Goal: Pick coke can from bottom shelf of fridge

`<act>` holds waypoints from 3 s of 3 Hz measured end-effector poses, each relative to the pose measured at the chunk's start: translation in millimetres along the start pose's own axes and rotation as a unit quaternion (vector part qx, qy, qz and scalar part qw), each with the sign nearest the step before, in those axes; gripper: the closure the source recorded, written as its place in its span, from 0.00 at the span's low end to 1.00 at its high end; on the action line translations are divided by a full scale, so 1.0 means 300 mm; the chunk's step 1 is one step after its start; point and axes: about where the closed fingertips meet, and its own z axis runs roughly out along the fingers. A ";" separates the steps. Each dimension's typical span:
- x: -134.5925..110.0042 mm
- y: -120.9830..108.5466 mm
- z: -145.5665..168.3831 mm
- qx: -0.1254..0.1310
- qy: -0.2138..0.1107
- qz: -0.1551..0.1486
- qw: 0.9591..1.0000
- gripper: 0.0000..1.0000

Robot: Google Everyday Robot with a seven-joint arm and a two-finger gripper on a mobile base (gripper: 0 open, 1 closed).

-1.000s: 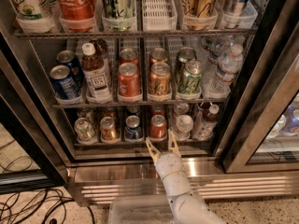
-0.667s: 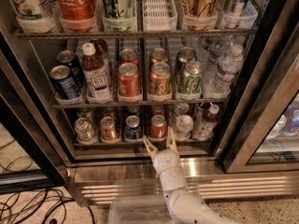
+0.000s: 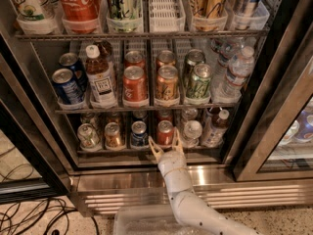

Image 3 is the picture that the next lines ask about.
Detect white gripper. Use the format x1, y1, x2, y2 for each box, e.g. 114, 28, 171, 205
148, 128, 193, 194

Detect red coke can bottom front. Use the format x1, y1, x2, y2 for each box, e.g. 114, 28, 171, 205
156, 120, 174, 145

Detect red coke can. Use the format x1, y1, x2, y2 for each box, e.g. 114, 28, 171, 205
123, 66, 147, 102
156, 120, 174, 145
156, 110, 173, 122
124, 51, 146, 69

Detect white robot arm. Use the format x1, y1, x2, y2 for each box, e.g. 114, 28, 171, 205
149, 128, 262, 235

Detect red coke can bottom rear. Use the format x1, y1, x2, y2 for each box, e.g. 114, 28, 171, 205
156, 110, 173, 122

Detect blue pepsi can bottom front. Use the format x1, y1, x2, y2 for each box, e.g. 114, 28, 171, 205
131, 121, 148, 147

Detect blue pepsi can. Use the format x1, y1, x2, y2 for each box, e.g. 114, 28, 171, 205
132, 111, 148, 123
131, 121, 148, 147

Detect blue pepsi can bottom rear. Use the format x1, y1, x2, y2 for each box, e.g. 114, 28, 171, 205
132, 111, 148, 123

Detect tea bottle bottom shelf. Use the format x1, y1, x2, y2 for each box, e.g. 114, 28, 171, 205
201, 110, 230, 148

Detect orange can bottom front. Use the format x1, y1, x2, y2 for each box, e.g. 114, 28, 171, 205
105, 122, 124, 148

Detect orange can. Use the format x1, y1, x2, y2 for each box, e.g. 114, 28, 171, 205
156, 66, 178, 101
105, 122, 124, 148
107, 113, 123, 126
156, 50, 176, 69

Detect orange can bottom rear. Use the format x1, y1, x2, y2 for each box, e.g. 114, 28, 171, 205
107, 113, 123, 126

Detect orange can middle front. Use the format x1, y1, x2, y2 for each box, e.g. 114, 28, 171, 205
156, 66, 178, 101

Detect green can middle front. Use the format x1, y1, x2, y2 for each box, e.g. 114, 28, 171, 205
186, 64, 212, 99

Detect red coke can middle front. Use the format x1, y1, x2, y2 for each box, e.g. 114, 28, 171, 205
123, 66, 147, 102

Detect green white can bottom front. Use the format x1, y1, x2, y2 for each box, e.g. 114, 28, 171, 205
77, 123, 100, 149

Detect green white can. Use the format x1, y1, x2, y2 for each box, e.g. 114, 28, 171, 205
80, 113, 99, 128
77, 123, 100, 149

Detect green white can bottom rear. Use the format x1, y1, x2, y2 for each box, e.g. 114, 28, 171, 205
80, 113, 99, 128

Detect orange can middle rear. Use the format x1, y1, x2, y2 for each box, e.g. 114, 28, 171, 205
156, 50, 176, 69

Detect green can middle rear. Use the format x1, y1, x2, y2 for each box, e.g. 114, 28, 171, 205
183, 49, 206, 86

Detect red coke can middle rear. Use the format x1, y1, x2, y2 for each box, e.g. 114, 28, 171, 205
124, 51, 146, 69

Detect right glass fridge door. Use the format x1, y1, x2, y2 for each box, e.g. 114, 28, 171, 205
224, 0, 313, 182

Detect blue can middle front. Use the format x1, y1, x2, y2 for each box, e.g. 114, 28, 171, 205
52, 69, 83, 105

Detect blue can middle rear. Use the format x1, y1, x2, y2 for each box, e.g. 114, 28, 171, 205
59, 53, 88, 92

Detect left fridge door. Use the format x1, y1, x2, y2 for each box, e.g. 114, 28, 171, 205
0, 29, 70, 204

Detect blue can behind right door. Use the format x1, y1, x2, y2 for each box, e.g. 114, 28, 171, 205
294, 111, 313, 143

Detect gold can top shelf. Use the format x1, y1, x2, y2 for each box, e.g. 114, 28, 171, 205
188, 0, 227, 31

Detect green can top shelf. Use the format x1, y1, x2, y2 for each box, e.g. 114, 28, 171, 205
107, 0, 143, 32

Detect silver can top shelf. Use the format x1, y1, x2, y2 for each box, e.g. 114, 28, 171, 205
228, 0, 261, 30

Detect large coca-cola can top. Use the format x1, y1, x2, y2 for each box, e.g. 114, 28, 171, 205
61, 0, 102, 34

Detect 7up can top shelf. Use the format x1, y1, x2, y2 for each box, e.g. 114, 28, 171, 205
12, 0, 55, 21

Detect clear water bottle bottom front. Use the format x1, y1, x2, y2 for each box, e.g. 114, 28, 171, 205
181, 120, 202, 148

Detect clear water bottle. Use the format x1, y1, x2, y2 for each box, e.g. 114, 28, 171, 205
181, 108, 198, 124
181, 120, 202, 148

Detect clear water bottle bottom rear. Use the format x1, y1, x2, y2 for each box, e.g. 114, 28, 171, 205
181, 108, 198, 124

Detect clear plastic bin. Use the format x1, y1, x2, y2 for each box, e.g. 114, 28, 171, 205
112, 203, 220, 235

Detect tea bottle middle front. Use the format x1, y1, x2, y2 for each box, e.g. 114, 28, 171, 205
85, 45, 115, 103

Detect water bottle middle front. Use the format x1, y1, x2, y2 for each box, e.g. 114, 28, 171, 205
220, 46, 254, 100

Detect water bottle middle rear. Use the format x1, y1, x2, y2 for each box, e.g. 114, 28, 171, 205
211, 37, 245, 87

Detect tea bottle middle rear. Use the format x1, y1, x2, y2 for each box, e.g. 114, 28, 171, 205
94, 40, 116, 81

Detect black floor cables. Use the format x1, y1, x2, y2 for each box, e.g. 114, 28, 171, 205
0, 146, 101, 235

